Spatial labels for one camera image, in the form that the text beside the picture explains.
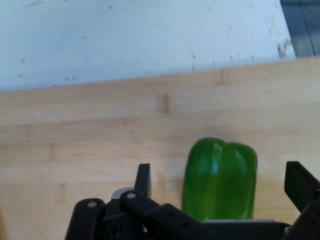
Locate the green bell pepper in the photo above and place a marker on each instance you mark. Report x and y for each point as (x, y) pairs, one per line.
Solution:
(220, 180)

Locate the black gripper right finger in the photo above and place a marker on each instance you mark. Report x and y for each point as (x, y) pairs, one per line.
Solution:
(300, 190)

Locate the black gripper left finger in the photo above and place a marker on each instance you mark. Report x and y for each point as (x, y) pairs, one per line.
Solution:
(140, 200)

